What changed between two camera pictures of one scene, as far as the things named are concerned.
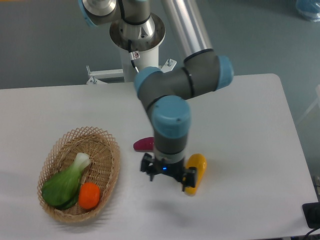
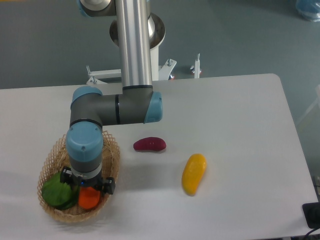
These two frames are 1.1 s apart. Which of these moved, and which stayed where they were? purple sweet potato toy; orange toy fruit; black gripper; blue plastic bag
Moved: black gripper
Stayed: orange toy fruit; purple sweet potato toy; blue plastic bag
